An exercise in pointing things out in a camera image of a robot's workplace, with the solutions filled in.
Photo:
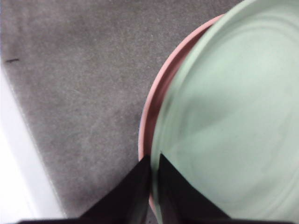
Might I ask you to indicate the green round plate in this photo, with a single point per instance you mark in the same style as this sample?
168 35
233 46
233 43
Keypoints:
233 105

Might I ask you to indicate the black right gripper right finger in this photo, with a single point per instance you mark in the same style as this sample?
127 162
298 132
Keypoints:
180 203

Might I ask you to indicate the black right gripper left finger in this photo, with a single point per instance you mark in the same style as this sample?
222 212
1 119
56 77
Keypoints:
128 203

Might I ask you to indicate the pink round plate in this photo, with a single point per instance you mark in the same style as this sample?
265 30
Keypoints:
158 98

